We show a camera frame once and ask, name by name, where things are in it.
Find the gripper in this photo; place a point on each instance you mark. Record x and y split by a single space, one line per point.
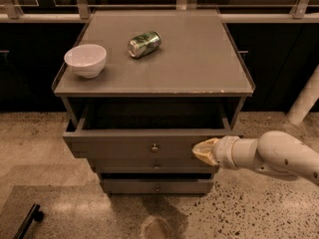
224 152

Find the black bar on floor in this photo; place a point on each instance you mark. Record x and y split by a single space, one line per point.
34 214

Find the green soda can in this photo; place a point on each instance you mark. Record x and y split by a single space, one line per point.
144 44

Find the grey middle drawer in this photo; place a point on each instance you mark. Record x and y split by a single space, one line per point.
150 165

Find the metal railing frame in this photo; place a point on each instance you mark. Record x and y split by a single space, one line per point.
229 11

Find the grey drawer cabinet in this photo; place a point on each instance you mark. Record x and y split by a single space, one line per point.
195 79

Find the grey bottom drawer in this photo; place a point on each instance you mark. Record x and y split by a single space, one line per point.
156 183

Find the grey drawer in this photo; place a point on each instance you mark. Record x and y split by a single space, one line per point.
156 183
137 143
150 165

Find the white ceramic bowl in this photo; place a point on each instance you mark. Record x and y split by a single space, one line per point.
87 60

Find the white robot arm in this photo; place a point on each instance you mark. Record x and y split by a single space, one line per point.
275 153

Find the grey top drawer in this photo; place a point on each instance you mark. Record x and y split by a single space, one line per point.
137 143

